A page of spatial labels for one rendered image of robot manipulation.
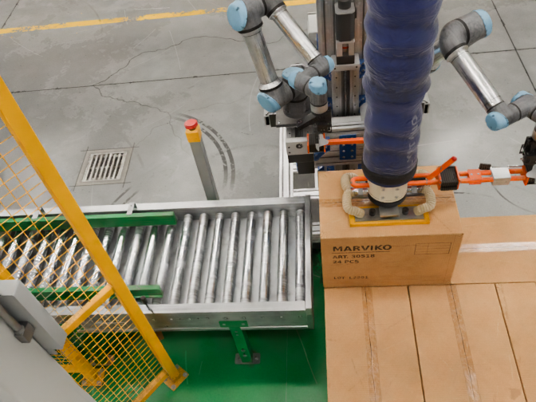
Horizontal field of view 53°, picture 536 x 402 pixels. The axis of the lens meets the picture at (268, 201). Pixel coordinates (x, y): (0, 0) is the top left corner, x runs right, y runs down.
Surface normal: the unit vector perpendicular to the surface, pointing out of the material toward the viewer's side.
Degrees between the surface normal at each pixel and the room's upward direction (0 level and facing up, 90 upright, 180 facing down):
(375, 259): 90
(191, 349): 0
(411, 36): 74
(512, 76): 0
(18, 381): 90
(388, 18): 104
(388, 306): 0
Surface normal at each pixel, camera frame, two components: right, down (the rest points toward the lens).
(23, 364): 0.99, -0.04
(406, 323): -0.11, -0.65
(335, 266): -0.04, 0.76
